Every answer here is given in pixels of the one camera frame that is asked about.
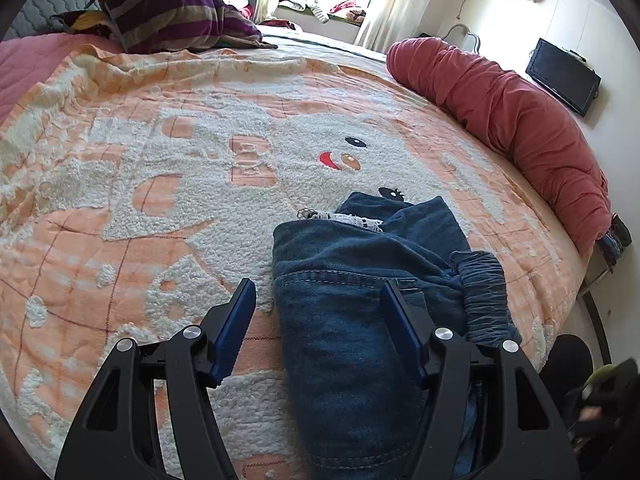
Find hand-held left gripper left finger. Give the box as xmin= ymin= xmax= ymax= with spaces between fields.
xmin=54 ymin=277 xmax=258 ymax=480

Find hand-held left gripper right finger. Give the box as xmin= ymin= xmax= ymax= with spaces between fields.
xmin=380 ymin=280 xmax=581 ymax=480

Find blue denim pants lace hem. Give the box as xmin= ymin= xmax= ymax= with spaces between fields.
xmin=272 ymin=191 xmax=524 ymax=480

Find person's green jacket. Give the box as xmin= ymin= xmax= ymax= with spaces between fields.
xmin=592 ymin=363 xmax=627 ymax=386

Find person's leg black trousers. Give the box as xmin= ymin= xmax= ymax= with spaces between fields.
xmin=539 ymin=334 xmax=597 ymax=412

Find dark folded clothes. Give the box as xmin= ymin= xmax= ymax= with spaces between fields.
xmin=596 ymin=214 xmax=634 ymax=275

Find orange printed blanket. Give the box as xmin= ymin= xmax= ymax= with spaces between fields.
xmin=0 ymin=42 xmax=590 ymax=480

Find red rolled duvet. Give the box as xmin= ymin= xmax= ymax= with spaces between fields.
xmin=386 ymin=37 xmax=614 ymax=257

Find pale bed sheet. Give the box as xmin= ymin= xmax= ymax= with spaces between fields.
xmin=256 ymin=29 xmax=389 ymax=59

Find purple striped pillow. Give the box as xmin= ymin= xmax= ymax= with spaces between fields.
xmin=92 ymin=0 xmax=279 ymax=54

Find cream curtain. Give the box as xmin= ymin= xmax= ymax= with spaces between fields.
xmin=354 ymin=0 xmax=427 ymax=54

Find pink quilted bedsheet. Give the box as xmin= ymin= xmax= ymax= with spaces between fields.
xmin=0 ymin=32 xmax=126 ymax=126

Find clothes on windowsill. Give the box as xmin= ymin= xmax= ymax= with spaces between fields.
xmin=276 ymin=0 xmax=372 ymax=27

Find yellow and black cloth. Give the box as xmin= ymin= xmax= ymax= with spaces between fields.
xmin=50 ymin=10 xmax=113 ymax=37

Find black wall television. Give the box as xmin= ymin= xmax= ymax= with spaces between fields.
xmin=525 ymin=37 xmax=602 ymax=119

